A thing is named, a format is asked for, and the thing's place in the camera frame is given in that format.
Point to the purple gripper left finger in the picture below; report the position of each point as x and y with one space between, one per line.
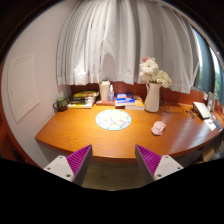
73 167

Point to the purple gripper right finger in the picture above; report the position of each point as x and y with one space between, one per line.
153 166

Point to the pink computer mouse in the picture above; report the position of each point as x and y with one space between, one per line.
158 128

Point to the round light blue mouse pad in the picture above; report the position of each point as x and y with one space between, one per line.
113 119

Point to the yellow white book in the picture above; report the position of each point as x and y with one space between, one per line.
139 105

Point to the white ceramic vase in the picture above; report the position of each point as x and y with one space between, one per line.
153 97

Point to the green mug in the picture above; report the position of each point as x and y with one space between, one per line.
60 104

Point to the stack of yellow black books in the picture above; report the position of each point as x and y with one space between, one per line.
84 99

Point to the red flat book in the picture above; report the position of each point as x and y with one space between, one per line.
104 103

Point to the blue book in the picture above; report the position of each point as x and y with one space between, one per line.
124 99

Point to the white box device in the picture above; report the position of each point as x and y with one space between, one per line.
202 109

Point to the black remote control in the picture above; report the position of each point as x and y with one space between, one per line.
217 124

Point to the clear plastic bottle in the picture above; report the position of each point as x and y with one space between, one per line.
111 93

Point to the white cylindrical container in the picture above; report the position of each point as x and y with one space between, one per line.
104 90

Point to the white and pink flowers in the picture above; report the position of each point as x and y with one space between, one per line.
150 73

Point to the white curtain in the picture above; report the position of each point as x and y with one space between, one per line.
107 39

